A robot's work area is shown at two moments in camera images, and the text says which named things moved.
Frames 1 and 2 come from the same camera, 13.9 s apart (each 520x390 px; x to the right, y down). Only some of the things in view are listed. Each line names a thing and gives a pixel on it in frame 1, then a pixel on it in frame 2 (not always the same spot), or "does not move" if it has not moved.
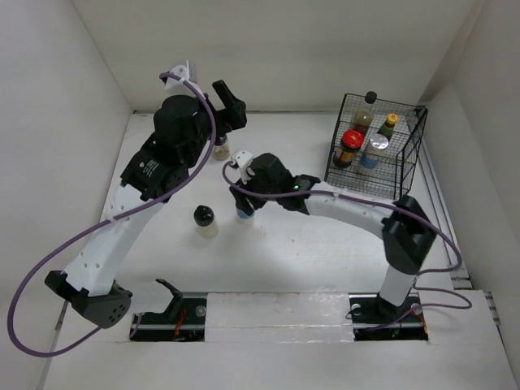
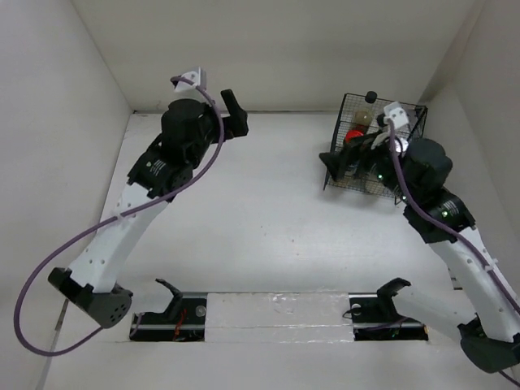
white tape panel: (278, 318) does not move
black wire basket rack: (374, 146) does not move
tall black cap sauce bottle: (363, 116) does not move
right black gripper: (242, 201) → (336, 160)
